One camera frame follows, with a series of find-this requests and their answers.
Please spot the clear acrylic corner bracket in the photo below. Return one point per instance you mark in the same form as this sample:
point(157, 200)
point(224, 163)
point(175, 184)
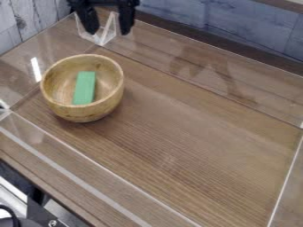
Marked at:
point(105, 33)

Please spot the clear acrylic enclosure wall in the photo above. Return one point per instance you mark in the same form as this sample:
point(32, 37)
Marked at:
point(199, 151)

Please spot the black table frame bracket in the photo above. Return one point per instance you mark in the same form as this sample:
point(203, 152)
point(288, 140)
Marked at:
point(37, 212)

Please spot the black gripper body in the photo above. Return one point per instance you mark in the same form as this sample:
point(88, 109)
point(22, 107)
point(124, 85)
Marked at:
point(104, 2)

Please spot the green rectangular block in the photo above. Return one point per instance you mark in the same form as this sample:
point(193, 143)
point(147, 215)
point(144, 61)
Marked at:
point(84, 88)

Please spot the wooden bowl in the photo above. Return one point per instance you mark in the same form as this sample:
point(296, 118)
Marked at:
point(58, 82)

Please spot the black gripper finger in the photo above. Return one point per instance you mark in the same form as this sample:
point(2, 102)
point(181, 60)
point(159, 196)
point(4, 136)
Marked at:
point(88, 18)
point(125, 17)

